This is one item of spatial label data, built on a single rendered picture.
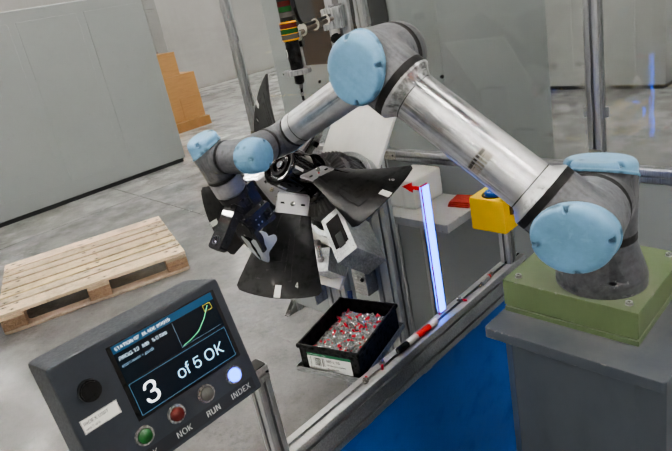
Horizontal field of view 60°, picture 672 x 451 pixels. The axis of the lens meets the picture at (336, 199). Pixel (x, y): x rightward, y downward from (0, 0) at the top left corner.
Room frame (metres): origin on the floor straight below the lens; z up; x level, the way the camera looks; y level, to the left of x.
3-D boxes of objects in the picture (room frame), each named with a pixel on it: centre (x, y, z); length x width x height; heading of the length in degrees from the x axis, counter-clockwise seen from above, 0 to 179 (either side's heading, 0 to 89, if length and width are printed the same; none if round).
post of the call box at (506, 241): (1.40, -0.43, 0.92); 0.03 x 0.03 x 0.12; 41
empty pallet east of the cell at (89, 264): (3.98, 1.86, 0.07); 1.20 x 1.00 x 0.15; 113
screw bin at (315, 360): (1.21, 0.03, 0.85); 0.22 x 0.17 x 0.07; 147
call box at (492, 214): (1.40, -0.43, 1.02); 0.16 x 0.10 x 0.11; 131
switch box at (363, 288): (1.86, -0.07, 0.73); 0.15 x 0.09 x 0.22; 131
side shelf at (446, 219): (1.92, -0.31, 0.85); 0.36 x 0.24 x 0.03; 41
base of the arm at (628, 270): (0.90, -0.44, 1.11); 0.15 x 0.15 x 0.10
